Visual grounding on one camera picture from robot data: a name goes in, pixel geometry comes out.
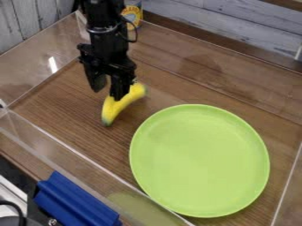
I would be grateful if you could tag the green round plate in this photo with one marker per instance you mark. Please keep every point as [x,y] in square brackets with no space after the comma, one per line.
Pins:
[199,160]

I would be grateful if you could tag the yellow labelled tin can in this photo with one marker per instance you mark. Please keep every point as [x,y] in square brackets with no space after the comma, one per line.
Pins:
[132,13]

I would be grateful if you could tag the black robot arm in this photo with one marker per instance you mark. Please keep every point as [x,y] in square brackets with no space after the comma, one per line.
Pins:
[103,13]

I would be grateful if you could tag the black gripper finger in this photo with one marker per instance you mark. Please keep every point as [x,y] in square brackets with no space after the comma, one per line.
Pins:
[96,77]
[120,83]

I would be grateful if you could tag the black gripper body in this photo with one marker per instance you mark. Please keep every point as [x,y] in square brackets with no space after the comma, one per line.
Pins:
[103,56]

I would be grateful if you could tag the yellow toy banana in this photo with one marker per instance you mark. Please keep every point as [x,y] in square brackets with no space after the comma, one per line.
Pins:
[114,107]

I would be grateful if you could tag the blue plastic clamp block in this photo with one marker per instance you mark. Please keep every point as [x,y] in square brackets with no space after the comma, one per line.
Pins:
[71,204]

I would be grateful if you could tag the clear acrylic enclosure wall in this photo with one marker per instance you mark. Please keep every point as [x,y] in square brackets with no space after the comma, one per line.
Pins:
[52,133]

